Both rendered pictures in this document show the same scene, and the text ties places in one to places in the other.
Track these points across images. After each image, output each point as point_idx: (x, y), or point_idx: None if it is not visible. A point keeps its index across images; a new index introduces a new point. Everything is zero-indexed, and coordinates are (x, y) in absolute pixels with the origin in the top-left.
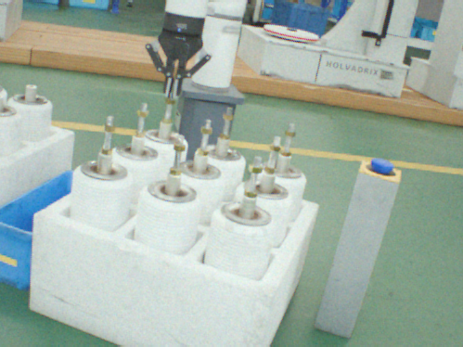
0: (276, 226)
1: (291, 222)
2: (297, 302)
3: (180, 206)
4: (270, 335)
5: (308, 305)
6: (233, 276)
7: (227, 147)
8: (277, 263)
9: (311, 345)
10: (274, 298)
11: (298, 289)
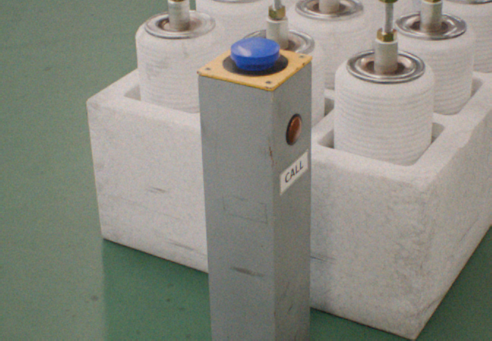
0: (162, 50)
1: (315, 140)
2: (335, 325)
3: None
4: (170, 227)
5: (323, 338)
6: (134, 80)
7: (425, 14)
8: (165, 111)
9: (198, 316)
10: (98, 113)
11: (385, 336)
